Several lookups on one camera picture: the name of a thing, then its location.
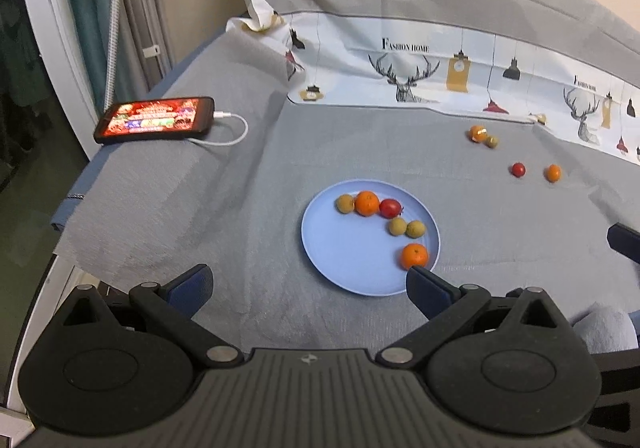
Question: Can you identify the white deer printed cloth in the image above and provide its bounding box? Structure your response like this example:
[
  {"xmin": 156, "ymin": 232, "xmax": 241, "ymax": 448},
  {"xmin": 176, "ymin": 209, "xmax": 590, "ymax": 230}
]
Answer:
[{"xmin": 220, "ymin": 0, "xmax": 640, "ymax": 166}]

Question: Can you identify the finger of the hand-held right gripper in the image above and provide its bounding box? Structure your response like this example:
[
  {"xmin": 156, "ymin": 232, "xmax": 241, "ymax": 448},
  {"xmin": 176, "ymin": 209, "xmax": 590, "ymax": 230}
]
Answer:
[{"xmin": 606, "ymin": 223, "xmax": 640, "ymax": 265}]

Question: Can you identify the patterned pole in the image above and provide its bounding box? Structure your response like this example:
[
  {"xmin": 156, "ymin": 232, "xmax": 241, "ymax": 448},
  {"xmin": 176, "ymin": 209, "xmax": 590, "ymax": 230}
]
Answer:
[{"xmin": 102, "ymin": 0, "xmax": 126, "ymax": 111}]

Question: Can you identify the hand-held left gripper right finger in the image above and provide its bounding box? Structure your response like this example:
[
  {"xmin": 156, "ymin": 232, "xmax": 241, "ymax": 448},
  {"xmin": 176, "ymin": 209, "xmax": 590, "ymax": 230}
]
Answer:
[{"xmin": 375, "ymin": 265, "xmax": 576, "ymax": 369}]

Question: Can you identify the black smartphone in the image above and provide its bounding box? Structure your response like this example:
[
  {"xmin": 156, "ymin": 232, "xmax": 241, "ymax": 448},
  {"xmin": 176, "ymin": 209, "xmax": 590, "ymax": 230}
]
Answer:
[{"xmin": 94, "ymin": 96, "xmax": 216, "ymax": 145}]

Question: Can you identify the white door frame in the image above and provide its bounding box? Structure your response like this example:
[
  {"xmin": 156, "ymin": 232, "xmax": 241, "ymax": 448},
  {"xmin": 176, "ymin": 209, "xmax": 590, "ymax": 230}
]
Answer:
[{"xmin": 15, "ymin": 0, "xmax": 101, "ymax": 129}]

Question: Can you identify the white charging cable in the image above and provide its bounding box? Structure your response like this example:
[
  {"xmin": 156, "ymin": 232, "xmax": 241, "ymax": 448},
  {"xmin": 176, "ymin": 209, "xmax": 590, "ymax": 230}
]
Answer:
[{"xmin": 187, "ymin": 111, "xmax": 249, "ymax": 147}]

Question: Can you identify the teal curtain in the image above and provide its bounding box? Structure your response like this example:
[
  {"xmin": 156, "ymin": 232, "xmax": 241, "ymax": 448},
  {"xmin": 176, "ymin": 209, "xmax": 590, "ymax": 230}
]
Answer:
[{"xmin": 65, "ymin": 0, "xmax": 117, "ymax": 109}]

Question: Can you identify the blue mattress sheet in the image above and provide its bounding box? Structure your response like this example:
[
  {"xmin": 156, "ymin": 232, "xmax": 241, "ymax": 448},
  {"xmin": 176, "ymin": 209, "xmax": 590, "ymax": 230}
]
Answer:
[{"xmin": 50, "ymin": 143, "xmax": 113, "ymax": 231}]

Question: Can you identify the blue round plate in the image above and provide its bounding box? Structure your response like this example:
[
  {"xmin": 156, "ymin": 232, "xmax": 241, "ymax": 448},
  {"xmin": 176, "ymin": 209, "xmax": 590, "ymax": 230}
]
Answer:
[{"xmin": 300, "ymin": 179, "xmax": 441, "ymax": 298}]

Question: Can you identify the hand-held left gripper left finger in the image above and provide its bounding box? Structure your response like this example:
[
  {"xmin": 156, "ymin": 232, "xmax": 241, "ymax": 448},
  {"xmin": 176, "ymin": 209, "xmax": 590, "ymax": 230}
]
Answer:
[{"xmin": 47, "ymin": 264, "xmax": 248, "ymax": 369}]

